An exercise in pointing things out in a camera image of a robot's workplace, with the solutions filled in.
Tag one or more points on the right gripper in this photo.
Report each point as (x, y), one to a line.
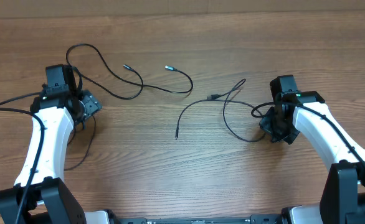
(265, 126)

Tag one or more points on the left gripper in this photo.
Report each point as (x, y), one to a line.
(92, 104)

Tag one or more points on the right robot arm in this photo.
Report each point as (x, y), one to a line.
(293, 112)

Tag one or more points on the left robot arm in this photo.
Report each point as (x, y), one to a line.
(39, 194)

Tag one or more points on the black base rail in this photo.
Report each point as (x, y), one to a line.
(253, 219)

